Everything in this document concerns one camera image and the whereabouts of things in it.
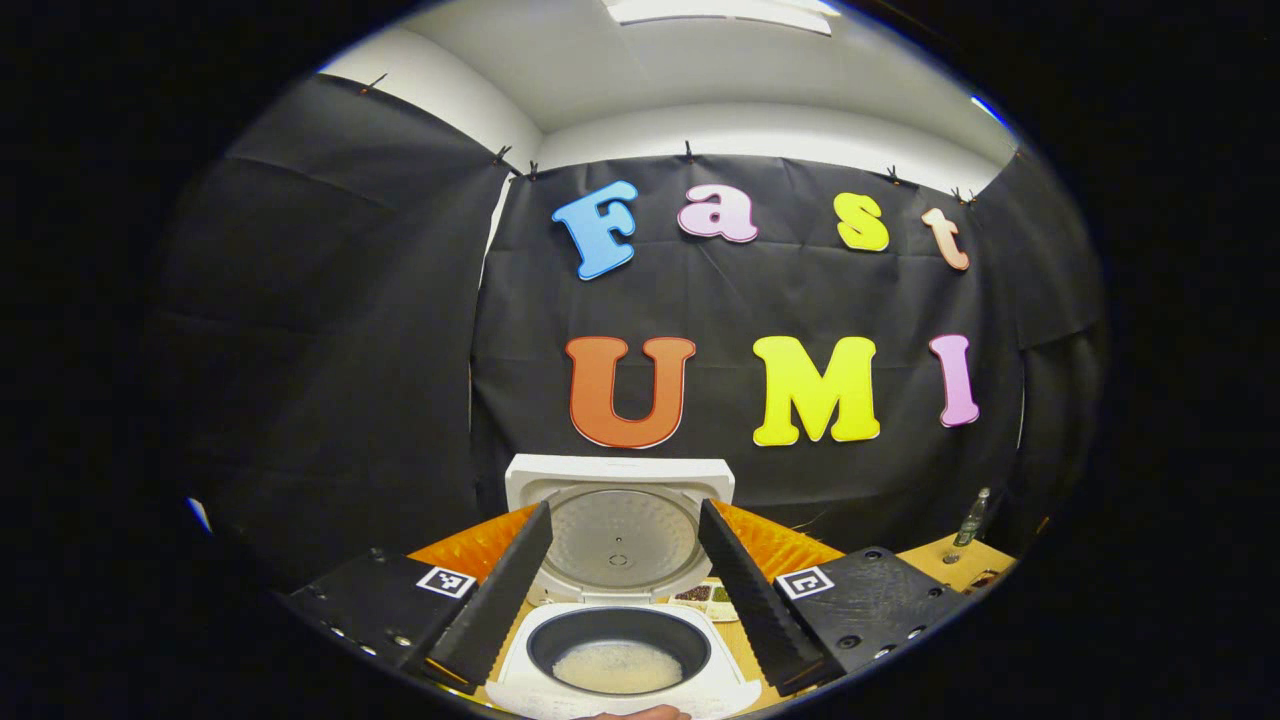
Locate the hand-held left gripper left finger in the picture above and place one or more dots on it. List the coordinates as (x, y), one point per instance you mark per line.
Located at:
(510, 590)

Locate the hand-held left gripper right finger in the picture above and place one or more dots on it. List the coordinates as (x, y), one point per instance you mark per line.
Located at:
(750, 600)

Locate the white rice cooker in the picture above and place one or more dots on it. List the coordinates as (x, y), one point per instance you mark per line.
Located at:
(620, 540)

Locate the white divided bean dish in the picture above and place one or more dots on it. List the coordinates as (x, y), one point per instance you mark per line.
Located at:
(715, 605)

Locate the clear plastic water bottle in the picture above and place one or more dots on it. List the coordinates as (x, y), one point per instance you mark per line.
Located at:
(972, 520)

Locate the long ceiling light panel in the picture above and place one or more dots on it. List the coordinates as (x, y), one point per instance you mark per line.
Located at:
(720, 10)

